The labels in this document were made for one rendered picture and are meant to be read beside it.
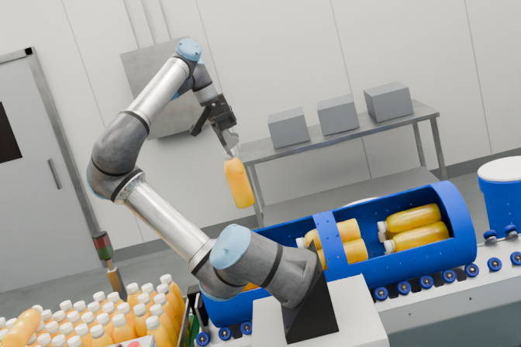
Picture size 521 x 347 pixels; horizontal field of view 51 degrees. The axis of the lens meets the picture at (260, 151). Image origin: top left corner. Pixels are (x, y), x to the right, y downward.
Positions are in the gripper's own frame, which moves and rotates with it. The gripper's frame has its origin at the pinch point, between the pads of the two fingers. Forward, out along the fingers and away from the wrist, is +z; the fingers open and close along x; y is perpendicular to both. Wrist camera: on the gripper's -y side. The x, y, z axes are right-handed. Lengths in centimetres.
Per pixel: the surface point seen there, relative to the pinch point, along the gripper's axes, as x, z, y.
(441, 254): -31, 51, 49
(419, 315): -31, 68, 35
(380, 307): -29, 60, 25
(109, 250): 20, 21, -63
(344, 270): -31, 42, 19
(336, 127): 235, 80, 57
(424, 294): -29, 63, 39
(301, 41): 314, 16, 66
